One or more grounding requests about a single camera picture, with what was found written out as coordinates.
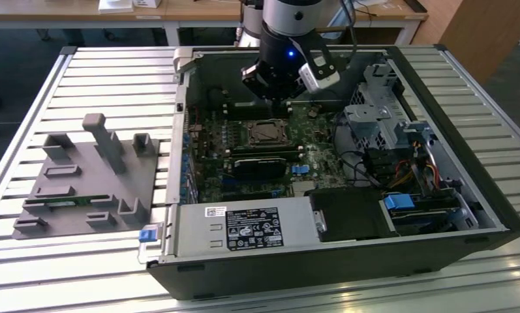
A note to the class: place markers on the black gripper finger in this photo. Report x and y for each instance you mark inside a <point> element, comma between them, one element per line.
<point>294,91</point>
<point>253,76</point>

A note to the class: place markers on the silver CPU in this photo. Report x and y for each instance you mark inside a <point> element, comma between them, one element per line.
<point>268,133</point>

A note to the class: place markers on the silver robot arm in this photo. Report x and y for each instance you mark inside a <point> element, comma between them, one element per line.
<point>292,16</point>

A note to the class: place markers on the CPU socket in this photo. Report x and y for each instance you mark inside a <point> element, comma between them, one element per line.
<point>244,143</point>

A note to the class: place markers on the black plastic cover panel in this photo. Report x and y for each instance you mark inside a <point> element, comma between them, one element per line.
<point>351,215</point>

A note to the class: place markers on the grey metal drive cage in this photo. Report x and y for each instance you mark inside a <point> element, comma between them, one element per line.
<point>367,114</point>

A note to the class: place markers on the RAM stick with black chips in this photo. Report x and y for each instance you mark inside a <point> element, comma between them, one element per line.
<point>264,149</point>

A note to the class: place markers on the green motherboard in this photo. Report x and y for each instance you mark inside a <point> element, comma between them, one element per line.
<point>325,153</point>

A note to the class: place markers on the blue board connector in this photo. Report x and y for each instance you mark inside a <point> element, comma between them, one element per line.
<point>301,169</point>

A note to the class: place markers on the black graphics card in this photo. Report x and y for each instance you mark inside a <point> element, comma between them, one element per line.
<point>260,169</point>

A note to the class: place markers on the silver chipset heatsink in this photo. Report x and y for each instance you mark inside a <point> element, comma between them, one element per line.
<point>302,189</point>

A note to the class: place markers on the small white box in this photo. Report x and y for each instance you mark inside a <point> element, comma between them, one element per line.
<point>149,3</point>

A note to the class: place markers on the hard disk in blue carrier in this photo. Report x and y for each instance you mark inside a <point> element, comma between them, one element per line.
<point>399,202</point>

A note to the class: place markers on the silver power supply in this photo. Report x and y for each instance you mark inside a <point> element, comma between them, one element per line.
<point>198,225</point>

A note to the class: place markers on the wooden cabinet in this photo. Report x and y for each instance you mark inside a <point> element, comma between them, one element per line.
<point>482,32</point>

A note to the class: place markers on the grey parts rack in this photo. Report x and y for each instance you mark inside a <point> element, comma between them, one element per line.
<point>90,182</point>

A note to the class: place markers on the wooden desk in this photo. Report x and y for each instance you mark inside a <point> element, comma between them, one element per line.
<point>46,14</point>

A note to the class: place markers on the green RAM stick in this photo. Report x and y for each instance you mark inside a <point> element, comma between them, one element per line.
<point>83,199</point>

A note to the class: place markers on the blue plastic latch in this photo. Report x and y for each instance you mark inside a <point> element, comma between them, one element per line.
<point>147,236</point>

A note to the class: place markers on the black PC case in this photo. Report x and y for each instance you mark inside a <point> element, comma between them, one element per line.
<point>285,277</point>

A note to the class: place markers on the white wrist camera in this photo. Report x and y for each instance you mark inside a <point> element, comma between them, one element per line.
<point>320,76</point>

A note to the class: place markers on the silver disk bay frame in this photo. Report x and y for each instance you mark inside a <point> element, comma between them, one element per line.
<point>449,159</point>

